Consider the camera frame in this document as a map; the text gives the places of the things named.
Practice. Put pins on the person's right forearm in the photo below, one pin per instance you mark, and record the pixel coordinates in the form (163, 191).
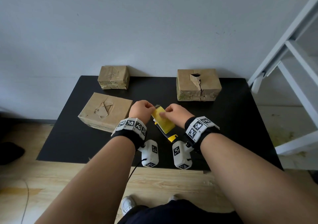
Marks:
(258, 181)

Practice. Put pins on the white sneaker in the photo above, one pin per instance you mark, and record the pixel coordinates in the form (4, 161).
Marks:
(128, 204)
(172, 197)

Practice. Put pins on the white metal shelf frame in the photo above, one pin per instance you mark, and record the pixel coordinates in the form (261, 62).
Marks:
(295, 145)

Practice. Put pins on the wide cardboard box torn flap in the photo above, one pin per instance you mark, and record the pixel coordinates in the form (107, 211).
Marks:
(210, 82)

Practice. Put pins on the black yellow utility knife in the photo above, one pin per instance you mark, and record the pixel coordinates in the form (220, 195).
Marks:
(172, 138)

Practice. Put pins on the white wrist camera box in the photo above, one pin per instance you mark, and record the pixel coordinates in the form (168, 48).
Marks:
(150, 154)
(181, 155)

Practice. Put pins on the person's left hand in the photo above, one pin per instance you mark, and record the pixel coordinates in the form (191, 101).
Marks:
(140, 109)

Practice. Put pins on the white right sneaker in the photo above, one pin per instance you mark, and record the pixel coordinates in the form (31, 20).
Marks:
(172, 197)

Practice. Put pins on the yellow tape roll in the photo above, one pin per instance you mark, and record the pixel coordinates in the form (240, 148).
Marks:
(165, 123)

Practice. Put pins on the tall cardboard box square hole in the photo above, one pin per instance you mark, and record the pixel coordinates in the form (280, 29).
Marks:
(106, 110)

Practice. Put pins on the person's right hand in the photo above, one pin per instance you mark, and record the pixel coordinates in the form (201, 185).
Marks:
(177, 114)

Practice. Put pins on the small cardboard box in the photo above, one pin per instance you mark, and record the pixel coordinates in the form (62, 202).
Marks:
(114, 75)

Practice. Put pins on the black bag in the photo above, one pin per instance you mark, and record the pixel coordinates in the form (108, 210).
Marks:
(10, 151)

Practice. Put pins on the black marker wristband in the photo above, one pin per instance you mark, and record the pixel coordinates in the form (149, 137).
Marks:
(129, 130)
(200, 130)

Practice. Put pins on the black shorts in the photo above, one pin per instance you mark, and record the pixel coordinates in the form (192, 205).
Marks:
(179, 214)

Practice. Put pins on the white left sneaker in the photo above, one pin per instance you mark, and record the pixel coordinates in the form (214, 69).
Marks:
(128, 204)

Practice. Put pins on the person's left forearm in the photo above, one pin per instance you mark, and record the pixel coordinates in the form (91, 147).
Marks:
(89, 184)

